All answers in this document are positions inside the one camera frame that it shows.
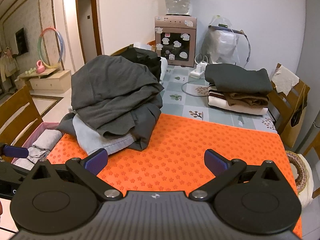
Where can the plastic wrapped fan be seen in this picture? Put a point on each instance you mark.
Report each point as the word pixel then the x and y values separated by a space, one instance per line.
pixel 220 43

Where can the colourful hula hoop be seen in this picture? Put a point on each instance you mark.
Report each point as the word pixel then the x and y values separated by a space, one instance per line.
pixel 51 48

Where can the pink storage box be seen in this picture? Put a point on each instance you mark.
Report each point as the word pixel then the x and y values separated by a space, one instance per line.
pixel 36 133

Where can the left wooden chair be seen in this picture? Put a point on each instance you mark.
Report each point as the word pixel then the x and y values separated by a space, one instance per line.
pixel 19 118

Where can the near right wooden chair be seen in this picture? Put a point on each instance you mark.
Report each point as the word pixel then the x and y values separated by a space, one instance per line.
pixel 312 151

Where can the light grey garment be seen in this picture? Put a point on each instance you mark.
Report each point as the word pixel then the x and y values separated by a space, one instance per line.
pixel 91 141

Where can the folded white striped garment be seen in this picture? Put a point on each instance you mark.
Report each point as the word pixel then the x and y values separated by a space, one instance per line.
pixel 217 99

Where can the pink kettlebell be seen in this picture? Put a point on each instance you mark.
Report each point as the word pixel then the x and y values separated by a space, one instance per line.
pixel 40 68

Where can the dark grey fleece sweater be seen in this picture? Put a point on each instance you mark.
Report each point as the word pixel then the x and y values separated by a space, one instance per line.
pixel 107 89

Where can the black garment behind pile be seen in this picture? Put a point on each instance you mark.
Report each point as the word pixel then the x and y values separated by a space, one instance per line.
pixel 146 57

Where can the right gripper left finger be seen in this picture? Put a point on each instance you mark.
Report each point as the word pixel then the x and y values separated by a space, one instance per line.
pixel 85 172

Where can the folded dark green sweater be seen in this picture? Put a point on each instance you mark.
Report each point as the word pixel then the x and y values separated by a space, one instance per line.
pixel 235 79

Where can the folded grey clothes in box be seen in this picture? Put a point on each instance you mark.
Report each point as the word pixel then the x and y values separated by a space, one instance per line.
pixel 40 148

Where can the orange flower pattern mat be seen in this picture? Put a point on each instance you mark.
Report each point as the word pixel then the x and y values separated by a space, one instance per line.
pixel 173 165

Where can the dark grey trousers pile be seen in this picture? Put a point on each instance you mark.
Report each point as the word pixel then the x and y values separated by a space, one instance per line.
pixel 144 118

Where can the folded brown garment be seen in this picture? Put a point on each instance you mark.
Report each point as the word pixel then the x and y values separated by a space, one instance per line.
pixel 247 100

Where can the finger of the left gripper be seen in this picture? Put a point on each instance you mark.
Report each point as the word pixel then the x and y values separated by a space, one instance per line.
pixel 13 151

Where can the patterned tablecloth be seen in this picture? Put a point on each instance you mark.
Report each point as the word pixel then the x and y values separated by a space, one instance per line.
pixel 187 97

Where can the light wooden drawer cabinet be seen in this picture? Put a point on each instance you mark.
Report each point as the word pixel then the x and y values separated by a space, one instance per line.
pixel 54 80

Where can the pink water dispenser cabinet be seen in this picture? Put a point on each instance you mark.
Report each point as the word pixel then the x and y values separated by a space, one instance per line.
pixel 175 39

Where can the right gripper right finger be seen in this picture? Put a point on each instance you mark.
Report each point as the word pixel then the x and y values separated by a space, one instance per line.
pixel 225 172

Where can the wall mounted television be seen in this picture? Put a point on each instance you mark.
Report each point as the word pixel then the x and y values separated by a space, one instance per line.
pixel 21 42

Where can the brown paper bag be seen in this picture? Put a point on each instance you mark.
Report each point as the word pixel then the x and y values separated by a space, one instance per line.
pixel 293 127

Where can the white power strip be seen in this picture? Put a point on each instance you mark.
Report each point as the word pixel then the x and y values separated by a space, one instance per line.
pixel 199 70

